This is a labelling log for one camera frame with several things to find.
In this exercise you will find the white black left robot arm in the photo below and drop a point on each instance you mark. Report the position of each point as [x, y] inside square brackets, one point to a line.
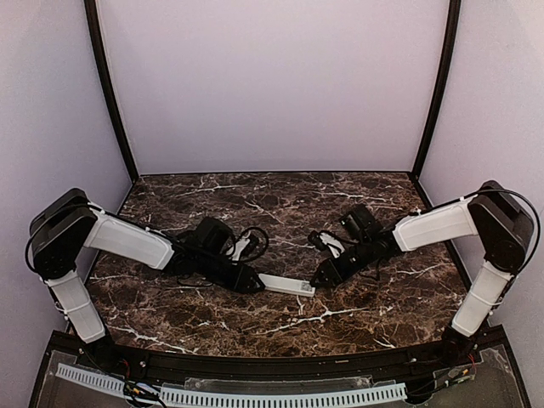
[73, 222]

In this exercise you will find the black front rail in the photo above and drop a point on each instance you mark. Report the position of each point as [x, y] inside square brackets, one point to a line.
[399, 363]

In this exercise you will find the black frame post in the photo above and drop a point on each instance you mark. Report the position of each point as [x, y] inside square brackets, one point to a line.
[106, 83]
[447, 50]

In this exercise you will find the black left frame post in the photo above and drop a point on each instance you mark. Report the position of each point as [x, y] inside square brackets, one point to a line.
[106, 83]

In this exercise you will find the white slotted cable duct left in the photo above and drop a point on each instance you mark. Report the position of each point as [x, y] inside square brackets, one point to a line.
[90, 379]

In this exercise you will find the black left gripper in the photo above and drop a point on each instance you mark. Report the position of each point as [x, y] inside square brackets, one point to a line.
[238, 276]

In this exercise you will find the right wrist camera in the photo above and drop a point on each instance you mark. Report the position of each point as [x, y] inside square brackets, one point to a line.
[326, 242]

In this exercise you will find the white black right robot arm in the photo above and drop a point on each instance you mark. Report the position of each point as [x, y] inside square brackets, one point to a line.
[506, 223]

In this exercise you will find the white remote control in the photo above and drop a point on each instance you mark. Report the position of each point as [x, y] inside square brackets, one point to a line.
[274, 283]

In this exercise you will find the black right frame post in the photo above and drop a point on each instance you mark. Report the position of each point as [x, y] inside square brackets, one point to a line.
[447, 50]

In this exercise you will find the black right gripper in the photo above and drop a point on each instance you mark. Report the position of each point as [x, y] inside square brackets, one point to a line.
[333, 267]

